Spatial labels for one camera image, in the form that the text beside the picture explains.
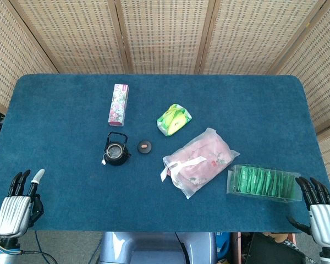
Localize blue package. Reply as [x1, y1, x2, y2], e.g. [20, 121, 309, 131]
[216, 232, 232, 261]

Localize black flat case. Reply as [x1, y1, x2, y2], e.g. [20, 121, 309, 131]
[246, 233, 306, 264]

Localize black cable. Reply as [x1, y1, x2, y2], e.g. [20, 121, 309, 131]
[20, 249, 58, 264]

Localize blue-grey robot torso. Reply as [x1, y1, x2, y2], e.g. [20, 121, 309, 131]
[98, 232, 218, 264]

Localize beige plush toy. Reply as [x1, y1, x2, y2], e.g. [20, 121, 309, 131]
[263, 232, 292, 244]

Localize green snack packet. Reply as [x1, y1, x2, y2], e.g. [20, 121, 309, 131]
[156, 103, 193, 136]

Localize clear box of green packets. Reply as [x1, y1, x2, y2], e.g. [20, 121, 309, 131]
[226, 164, 303, 204]

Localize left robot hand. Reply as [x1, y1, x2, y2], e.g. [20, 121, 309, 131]
[0, 168, 46, 239]

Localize frosted bag with pink cloth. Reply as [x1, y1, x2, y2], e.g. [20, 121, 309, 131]
[160, 127, 240, 200]

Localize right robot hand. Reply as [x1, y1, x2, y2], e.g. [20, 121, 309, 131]
[287, 177, 330, 248]

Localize red-brown wooden crate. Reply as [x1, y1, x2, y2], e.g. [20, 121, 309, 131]
[230, 232, 248, 264]

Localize grey tea bag with string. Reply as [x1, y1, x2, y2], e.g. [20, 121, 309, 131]
[100, 144, 124, 166]

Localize blue table mat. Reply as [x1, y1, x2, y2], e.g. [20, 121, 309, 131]
[0, 73, 330, 233]

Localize woven bamboo folding screen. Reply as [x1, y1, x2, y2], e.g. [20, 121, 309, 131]
[0, 0, 330, 193]

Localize black cast iron teapot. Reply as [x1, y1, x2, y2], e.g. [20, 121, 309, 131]
[103, 131, 132, 167]

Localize black teapot lid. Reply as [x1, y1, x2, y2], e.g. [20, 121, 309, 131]
[137, 140, 154, 155]

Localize blue cable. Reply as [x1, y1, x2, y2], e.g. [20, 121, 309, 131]
[34, 230, 50, 262]

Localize pink floral carton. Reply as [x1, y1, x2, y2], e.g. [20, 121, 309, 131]
[108, 84, 130, 128]

